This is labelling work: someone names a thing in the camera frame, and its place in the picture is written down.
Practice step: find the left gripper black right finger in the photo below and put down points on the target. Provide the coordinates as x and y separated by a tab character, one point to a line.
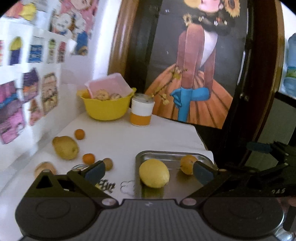
205	173

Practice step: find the yellow plastic bowl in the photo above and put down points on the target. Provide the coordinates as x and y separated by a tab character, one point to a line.
107	110

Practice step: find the metal tray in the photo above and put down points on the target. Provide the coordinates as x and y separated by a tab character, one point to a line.
179	186

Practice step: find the framed lady painting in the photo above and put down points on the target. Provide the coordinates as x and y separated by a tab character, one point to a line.
213	64

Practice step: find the blue water bottle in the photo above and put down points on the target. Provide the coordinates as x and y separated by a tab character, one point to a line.
289	80

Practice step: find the striped melon in bowl left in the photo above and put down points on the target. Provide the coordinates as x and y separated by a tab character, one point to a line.
102	95

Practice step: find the striped melon in bowl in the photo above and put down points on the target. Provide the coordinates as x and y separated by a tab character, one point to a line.
115	96
102	95

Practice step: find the striped pepino melon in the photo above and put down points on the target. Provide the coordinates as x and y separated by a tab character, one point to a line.
44	166

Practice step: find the yellow-green pear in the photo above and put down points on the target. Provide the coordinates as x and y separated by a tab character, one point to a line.
65	147

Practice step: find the striped melon in bowl right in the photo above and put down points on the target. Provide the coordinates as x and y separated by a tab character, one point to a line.
115	96

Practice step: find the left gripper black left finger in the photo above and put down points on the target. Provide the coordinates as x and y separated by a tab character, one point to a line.
87	175

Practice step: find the small orange tangerine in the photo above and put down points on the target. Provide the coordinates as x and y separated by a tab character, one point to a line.
88	159
79	134

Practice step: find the white orange cup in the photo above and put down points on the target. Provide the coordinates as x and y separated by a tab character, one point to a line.
141	109

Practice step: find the white printed table cloth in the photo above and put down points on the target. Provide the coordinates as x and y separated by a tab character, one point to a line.
118	140

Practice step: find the yellow lemon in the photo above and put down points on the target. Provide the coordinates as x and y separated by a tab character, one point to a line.
154	173

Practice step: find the brown kiwi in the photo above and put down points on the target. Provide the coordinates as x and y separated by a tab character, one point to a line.
108	164

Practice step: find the orange in tray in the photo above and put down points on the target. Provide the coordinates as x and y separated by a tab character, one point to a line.
186	164

